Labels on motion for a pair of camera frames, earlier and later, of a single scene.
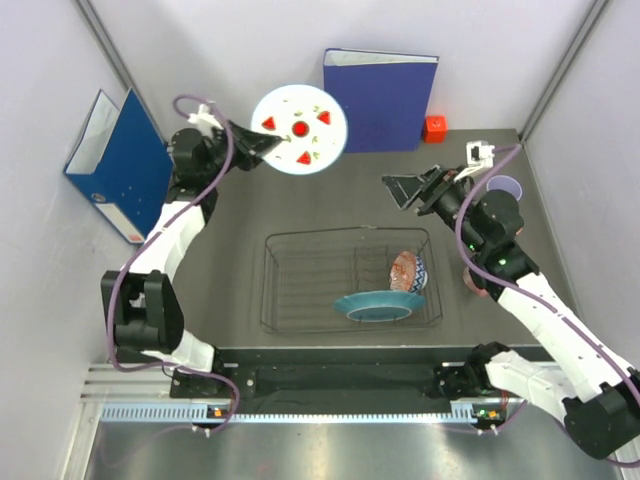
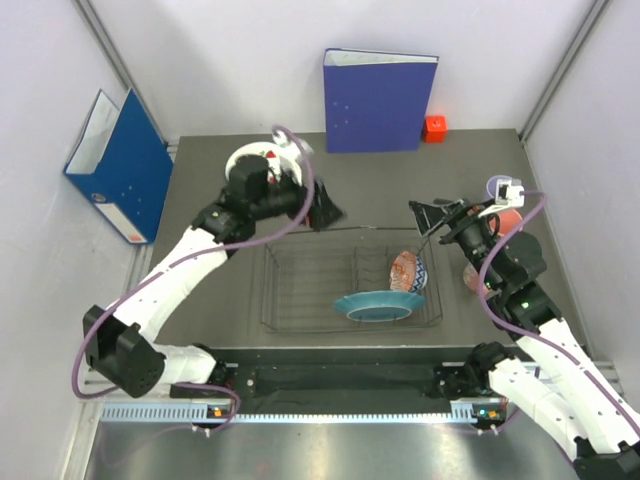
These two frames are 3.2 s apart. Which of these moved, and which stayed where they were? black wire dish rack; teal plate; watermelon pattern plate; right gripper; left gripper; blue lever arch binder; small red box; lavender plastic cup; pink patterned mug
Moved: watermelon pattern plate; right gripper; left gripper
Stayed: black wire dish rack; blue lever arch binder; lavender plastic cup; small red box; pink patterned mug; teal plate
